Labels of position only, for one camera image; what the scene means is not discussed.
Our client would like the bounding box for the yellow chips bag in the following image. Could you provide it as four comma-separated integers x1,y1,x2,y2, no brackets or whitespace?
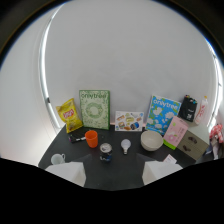
55,97,84,134

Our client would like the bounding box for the black markers bag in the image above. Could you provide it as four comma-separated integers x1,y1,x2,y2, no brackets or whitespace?
178,94,199,122

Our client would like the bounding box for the white mug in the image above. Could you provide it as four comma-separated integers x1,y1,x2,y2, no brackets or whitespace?
50,153,67,166

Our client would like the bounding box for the small white card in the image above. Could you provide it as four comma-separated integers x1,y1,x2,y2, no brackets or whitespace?
163,154,178,165

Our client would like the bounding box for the beige bowl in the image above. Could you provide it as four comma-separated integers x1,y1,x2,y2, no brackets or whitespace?
140,129,165,152

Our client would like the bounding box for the orange plastic cup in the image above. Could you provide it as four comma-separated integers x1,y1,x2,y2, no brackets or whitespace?
84,129,99,149

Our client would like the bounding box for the white light bulb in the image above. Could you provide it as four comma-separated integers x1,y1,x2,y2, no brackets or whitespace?
120,138,132,156

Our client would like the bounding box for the blue drink can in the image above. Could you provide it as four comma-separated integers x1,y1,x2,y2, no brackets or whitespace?
99,142,113,163

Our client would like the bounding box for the pink tissue pack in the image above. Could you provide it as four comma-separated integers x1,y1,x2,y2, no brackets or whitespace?
163,115,190,150

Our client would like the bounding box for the olive drawer box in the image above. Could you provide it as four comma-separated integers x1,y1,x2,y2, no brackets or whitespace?
176,129,211,161

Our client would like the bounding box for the blue onlytree box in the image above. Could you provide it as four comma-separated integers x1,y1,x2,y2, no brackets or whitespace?
145,95,182,136

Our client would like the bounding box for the white picture card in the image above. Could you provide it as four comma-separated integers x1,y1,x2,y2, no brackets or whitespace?
114,110,145,132

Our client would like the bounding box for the green onlytree box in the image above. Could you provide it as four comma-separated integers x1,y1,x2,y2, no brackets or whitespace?
78,89,111,131

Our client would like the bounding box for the white bottle with pink label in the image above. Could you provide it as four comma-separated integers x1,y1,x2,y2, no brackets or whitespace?
194,95,209,126

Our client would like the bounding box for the window frame strip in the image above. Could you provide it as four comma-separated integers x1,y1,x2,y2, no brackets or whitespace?
37,6,63,130

